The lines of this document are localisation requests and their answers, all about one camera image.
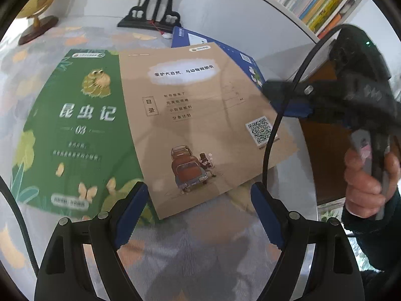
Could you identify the blue book with sheep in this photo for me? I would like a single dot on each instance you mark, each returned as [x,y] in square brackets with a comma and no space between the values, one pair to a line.
[184,36]

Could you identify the person's right hand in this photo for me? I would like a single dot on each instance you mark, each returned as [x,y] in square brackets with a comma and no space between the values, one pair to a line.
[360,191]

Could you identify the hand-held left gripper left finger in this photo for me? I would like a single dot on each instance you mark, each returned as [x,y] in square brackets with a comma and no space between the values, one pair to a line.
[131,216]

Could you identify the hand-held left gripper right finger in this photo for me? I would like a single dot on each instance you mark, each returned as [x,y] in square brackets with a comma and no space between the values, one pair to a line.
[266,216]

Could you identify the light green frog book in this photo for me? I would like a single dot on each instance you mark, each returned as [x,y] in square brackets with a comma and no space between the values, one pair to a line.
[78,150]

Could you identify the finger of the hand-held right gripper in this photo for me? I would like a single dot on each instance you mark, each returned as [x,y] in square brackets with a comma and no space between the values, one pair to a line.
[288,92]
[300,110]

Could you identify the tan book with car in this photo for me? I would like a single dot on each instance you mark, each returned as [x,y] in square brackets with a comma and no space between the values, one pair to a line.
[194,131]

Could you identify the leaf patterned tablecloth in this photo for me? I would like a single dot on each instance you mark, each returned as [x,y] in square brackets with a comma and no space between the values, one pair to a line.
[200,257]

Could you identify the row of pale shelf books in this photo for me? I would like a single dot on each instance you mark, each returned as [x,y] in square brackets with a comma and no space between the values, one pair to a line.
[313,0]

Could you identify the antique yellow globe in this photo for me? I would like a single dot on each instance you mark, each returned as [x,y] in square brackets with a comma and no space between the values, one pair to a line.
[37,28]

